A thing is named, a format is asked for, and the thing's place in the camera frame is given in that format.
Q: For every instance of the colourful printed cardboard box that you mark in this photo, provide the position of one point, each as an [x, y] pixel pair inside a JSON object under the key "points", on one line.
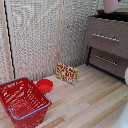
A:
{"points": [[67, 73]]}

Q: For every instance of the red plastic bowl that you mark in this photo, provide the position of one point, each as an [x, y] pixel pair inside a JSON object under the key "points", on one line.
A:
{"points": [[44, 85]]}

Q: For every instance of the pink plastic cup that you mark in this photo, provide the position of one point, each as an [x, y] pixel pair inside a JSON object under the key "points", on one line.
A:
{"points": [[110, 5]]}

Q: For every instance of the red shopping basket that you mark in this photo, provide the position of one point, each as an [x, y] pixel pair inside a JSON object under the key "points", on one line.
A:
{"points": [[23, 101]]}

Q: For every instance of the brown drawer cabinet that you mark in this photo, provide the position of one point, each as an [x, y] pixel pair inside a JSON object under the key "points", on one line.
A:
{"points": [[106, 48]]}

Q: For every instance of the woven room divider screen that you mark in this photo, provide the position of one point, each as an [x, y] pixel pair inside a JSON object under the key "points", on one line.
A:
{"points": [[33, 36]]}

